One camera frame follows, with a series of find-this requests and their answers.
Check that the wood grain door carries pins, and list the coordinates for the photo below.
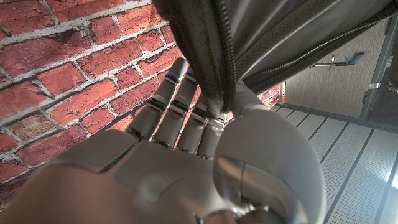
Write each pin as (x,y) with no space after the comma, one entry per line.
(335,87)

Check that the red brick printed backdrop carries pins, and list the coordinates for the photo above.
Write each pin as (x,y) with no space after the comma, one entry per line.
(68,71)

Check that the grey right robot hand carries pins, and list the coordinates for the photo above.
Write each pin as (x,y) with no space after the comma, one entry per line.
(155,177)

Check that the black backpack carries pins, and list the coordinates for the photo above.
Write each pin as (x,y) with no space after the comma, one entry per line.
(248,37)

